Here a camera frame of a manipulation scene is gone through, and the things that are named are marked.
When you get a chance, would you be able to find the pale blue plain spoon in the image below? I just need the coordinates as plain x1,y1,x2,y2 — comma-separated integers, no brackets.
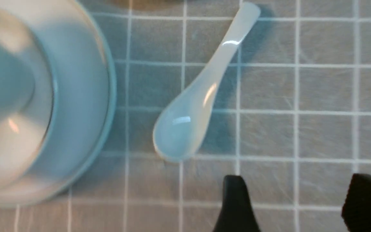
153,2,261,163

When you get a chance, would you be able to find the pale blue flat plate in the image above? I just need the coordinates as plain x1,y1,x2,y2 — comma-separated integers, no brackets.
0,0,117,207

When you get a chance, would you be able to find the grey checked tablecloth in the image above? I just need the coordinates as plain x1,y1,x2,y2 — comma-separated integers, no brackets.
0,0,371,232

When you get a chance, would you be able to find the pale blue shallow bowl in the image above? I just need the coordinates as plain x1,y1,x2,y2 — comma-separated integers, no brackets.
0,9,72,194

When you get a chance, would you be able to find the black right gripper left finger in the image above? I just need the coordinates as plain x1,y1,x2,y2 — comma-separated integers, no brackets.
213,175,260,232

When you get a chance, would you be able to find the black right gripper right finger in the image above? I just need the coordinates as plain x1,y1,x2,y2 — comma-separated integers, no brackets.
341,173,371,232

